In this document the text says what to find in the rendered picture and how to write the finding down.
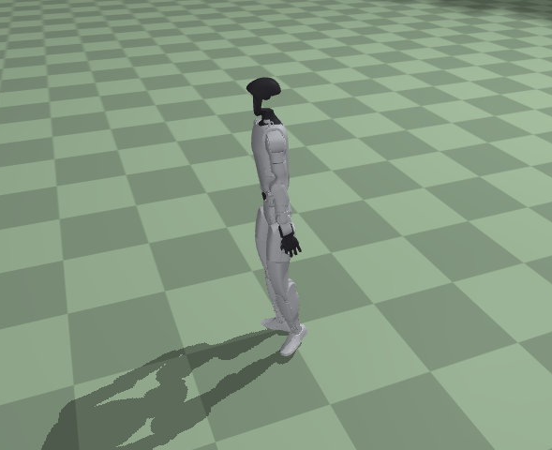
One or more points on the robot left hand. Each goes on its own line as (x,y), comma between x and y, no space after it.
(289,242)

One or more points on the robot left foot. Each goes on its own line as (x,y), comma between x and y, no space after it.
(293,341)

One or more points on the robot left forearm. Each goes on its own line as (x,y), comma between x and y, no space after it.
(281,202)

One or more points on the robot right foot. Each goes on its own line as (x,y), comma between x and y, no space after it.
(273,324)

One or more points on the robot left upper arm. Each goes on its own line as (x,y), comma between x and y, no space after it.
(276,147)

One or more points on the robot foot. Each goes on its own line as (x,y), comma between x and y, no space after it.
(293,341)
(273,324)

